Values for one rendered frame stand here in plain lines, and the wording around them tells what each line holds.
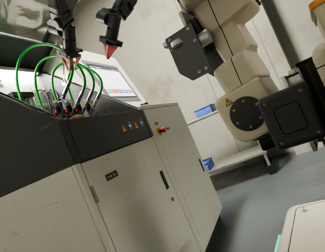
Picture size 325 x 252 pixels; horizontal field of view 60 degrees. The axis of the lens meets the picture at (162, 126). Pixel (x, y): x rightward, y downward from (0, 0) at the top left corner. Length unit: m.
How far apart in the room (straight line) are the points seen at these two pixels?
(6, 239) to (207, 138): 3.07
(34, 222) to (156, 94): 3.27
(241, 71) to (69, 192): 0.68
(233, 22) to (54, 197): 0.83
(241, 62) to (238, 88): 0.08
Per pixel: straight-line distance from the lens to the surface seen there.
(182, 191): 1.67
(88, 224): 1.03
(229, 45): 0.92
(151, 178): 1.39
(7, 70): 1.76
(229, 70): 0.88
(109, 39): 1.40
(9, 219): 1.27
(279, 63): 3.39
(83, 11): 5.09
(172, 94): 4.07
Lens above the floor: 0.76
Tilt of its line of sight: 2 degrees up
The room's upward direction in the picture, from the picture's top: 23 degrees counter-clockwise
